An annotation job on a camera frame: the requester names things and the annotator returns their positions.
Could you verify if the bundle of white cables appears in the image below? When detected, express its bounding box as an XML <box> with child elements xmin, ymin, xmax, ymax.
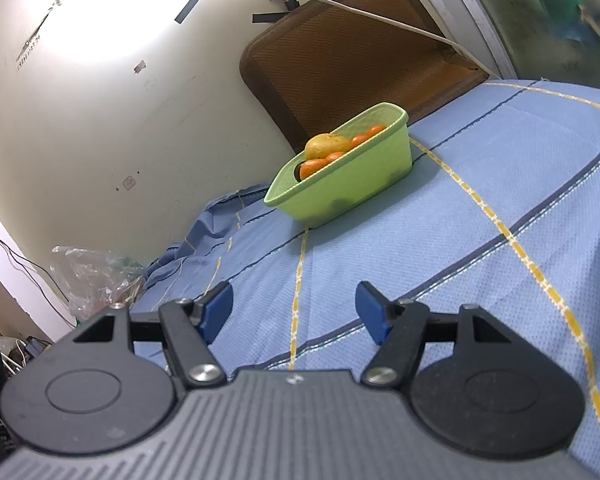
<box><xmin>0</xmin><ymin>337</ymin><xmax>31</xmax><ymax>376</ymax></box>

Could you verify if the large orange mandarin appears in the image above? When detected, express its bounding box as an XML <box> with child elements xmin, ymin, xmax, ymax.
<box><xmin>299</xmin><ymin>158</ymin><xmax>328</xmax><ymax>180</ymax></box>

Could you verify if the white cable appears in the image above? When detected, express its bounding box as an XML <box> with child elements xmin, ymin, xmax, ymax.
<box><xmin>205</xmin><ymin>0</ymin><xmax>491</xmax><ymax>73</ymax></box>

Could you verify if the green plastic basket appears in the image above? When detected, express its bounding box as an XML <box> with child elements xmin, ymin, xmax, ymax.
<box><xmin>263</xmin><ymin>102</ymin><xmax>413</xmax><ymax>229</ymax></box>

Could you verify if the clear plastic bag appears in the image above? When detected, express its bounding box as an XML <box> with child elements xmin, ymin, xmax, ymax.
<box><xmin>50</xmin><ymin>245</ymin><xmax>146</xmax><ymax>321</ymax></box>

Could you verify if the black wall cable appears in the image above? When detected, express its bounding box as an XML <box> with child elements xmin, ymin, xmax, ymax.
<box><xmin>0</xmin><ymin>217</ymin><xmax>71</xmax><ymax>306</ymax></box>

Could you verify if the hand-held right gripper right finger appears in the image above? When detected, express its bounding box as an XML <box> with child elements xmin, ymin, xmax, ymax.
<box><xmin>356</xmin><ymin>281</ymin><xmax>531</xmax><ymax>388</ymax></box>

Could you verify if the large yellow citrus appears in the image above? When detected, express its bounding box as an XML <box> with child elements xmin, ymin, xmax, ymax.
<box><xmin>305</xmin><ymin>132</ymin><xmax>352</xmax><ymax>160</ymax></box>

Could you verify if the white window frame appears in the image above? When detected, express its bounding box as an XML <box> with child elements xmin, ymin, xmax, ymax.
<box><xmin>400</xmin><ymin>0</ymin><xmax>600</xmax><ymax>91</ymax></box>

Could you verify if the blue bed sheet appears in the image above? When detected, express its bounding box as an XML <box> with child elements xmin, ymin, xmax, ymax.
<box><xmin>130</xmin><ymin>79</ymin><xmax>600</xmax><ymax>480</ymax></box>

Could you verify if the white paper label strip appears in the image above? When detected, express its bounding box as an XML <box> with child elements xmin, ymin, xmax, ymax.
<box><xmin>16</xmin><ymin>0</ymin><xmax>63</xmax><ymax>72</ymax></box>

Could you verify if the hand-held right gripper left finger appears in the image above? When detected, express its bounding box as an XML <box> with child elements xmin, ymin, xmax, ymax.
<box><xmin>55</xmin><ymin>281</ymin><xmax>232</xmax><ymax>390</ymax></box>

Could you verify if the brown woven seat cushion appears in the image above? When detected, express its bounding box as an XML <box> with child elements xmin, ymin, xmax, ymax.
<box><xmin>239</xmin><ymin>0</ymin><xmax>491</xmax><ymax>156</ymax></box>

